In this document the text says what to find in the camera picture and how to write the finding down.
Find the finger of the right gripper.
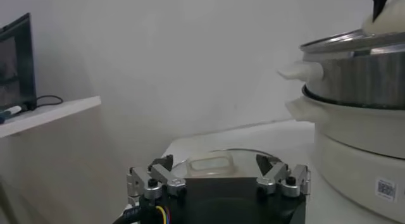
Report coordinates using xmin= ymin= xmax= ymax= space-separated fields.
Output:
xmin=371 ymin=0 xmax=392 ymax=23

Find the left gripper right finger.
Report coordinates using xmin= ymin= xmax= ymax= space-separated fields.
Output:
xmin=255 ymin=153 xmax=311 ymax=198

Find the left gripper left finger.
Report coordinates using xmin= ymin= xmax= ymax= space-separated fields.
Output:
xmin=126 ymin=154 xmax=188 ymax=201

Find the white steamed baozi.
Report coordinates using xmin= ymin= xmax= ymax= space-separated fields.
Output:
xmin=361 ymin=0 xmax=405 ymax=35

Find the round glass pot lid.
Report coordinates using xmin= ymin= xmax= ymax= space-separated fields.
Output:
xmin=170 ymin=148 xmax=285 ymax=179

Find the perforated steel steamer basket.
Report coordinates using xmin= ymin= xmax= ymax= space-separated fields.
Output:
xmin=277 ymin=28 xmax=405 ymax=109

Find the cream electric cooking pot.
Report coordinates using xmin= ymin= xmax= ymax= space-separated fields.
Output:
xmin=284 ymin=85 xmax=405 ymax=224

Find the white side table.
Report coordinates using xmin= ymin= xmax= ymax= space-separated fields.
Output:
xmin=0 ymin=96 xmax=102 ymax=139

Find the small white object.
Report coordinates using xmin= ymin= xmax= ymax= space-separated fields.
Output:
xmin=6 ymin=105 xmax=23 ymax=116

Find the black computer monitor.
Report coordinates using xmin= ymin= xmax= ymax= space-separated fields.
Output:
xmin=0 ymin=12 xmax=37 ymax=113

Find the black looped cable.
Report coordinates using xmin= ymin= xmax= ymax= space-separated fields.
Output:
xmin=35 ymin=94 xmax=64 ymax=109

